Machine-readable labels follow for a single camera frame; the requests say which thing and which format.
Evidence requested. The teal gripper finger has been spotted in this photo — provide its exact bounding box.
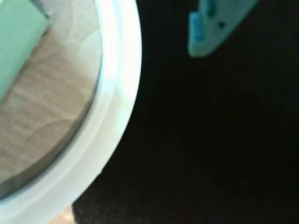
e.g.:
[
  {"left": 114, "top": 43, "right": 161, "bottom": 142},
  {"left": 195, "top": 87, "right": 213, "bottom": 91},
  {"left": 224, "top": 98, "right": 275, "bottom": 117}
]
[{"left": 188, "top": 0, "right": 260, "bottom": 57}]

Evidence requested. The black table mat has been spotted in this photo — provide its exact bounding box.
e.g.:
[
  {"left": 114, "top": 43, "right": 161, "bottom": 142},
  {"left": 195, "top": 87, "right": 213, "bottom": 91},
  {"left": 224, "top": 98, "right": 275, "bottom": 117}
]
[{"left": 70, "top": 0, "right": 299, "bottom": 224}]

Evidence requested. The white round sorting tray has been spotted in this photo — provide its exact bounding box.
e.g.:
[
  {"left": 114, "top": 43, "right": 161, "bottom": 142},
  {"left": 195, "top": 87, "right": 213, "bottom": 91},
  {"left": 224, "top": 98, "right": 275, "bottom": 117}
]
[{"left": 0, "top": 0, "right": 143, "bottom": 224}]

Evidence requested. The yellow masking tape piece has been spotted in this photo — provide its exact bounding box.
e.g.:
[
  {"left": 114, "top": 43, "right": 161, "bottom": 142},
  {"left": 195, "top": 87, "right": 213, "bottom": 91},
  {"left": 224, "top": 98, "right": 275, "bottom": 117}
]
[{"left": 52, "top": 205, "right": 75, "bottom": 224}]

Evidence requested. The cardboard insert with shape holes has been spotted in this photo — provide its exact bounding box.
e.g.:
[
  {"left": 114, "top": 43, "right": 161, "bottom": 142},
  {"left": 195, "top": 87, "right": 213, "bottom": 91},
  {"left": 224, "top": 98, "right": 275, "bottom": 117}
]
[{"left": 0, "top": 0, "right": 103, "bottom": 199}]

